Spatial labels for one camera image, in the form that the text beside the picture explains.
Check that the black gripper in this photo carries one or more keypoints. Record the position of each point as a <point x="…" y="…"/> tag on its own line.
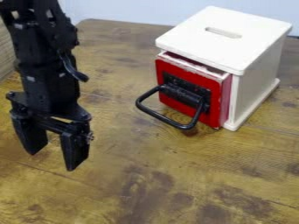
<point x="47" y="106"/>

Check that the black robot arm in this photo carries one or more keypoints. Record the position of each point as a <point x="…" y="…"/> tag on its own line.
<point x="41" y="31"/>

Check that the red drawer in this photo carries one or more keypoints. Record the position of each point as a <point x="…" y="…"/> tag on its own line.
<point x="198" y="80"/>

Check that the white wooden box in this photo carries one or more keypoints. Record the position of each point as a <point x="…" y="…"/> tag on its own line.
<point x="240" y="44"/>

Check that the black metal drawer handle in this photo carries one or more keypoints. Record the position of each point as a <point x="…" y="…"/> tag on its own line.
<point x="190" y="99"/>

